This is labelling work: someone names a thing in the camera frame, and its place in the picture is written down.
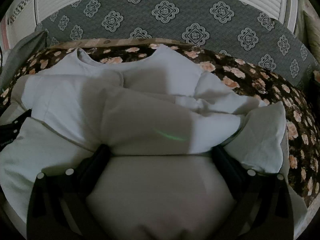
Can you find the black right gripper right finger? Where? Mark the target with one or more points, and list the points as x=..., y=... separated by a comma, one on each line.
x=262, y=207

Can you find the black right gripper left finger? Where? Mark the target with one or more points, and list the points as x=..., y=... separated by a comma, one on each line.
x=58, y=206

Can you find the light blue puffer jacket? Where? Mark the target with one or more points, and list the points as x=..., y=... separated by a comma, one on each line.
x=160, y=116

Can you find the brown floral blanket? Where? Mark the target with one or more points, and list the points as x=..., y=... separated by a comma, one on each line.
x=302, y=113

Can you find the grey cloth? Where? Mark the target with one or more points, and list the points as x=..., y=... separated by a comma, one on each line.
x=20, y=53

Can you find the beige fluffy blanket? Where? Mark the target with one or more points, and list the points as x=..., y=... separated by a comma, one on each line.
x=307, y=27

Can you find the grey patterned headboard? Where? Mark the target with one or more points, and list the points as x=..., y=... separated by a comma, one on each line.
x=228, y=26

